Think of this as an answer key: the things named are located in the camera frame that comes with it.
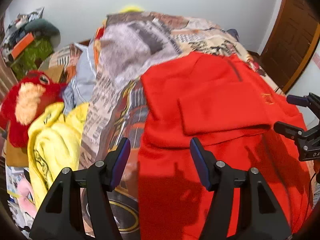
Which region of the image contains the red zip jacket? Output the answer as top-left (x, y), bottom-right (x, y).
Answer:
top-left (138, 52), bottom-right (311, 239)

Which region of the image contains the yellow blanket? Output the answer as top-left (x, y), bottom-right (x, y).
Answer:
top-left (27, 102), bottom-right (89, 209)

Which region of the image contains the light blue pillow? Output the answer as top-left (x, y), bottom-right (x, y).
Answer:
top-left (62, 42), bottom-right (97, 115)

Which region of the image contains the red plush bird toy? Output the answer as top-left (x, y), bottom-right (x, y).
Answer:
top-left (1, 70), bottom-right (67, 148)

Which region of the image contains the striped brown curtain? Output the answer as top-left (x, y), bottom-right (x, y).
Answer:
top-left (0, 47), bottom-right (17, 102)

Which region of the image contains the green patterned storage box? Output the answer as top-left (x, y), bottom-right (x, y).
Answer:
top-left (10, 37), bottom-right (54, 81)

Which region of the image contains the orange shoe box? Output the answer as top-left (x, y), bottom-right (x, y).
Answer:
top-left (11, 33), bottom-right (34, 60)

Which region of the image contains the newspaper print bed quilt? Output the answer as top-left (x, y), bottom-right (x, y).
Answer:
top-left (78, 12), bottom-right (280, 239)

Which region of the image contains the dark green cushion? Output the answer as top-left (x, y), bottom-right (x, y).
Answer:
top-left (24, 18), bottom-right (61, 48)

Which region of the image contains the yellow foam headboard arch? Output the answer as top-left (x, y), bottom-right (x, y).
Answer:
top-left (119, 5), bottom-right (144, 13)

